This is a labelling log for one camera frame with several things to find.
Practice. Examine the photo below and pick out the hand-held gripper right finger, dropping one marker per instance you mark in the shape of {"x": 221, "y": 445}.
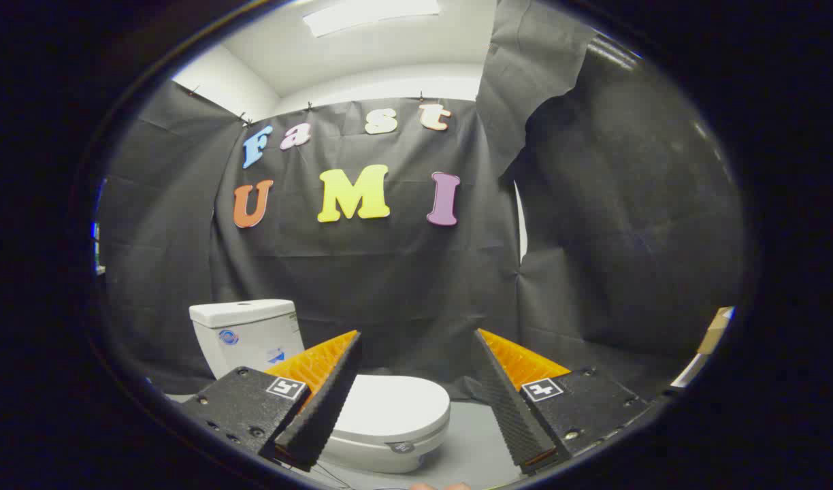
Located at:
{"x": 508, "y": 408}

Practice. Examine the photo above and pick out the ceiling light panel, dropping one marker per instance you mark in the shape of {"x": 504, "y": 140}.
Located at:
{"x": 369, "y": 15}

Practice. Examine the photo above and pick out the white toilet tank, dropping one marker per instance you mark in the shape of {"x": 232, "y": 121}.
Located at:
{"x": 246, "y": 337}

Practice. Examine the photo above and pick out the cardboard box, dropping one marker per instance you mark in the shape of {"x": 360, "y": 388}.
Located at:
{"x": 716, "y": 330}

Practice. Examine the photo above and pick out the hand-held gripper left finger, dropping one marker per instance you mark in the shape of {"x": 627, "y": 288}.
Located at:
{"x": 321, "y": 408}

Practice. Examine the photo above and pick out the black backdrop cloth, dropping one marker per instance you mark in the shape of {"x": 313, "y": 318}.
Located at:
{"x": 389, "y": 286}

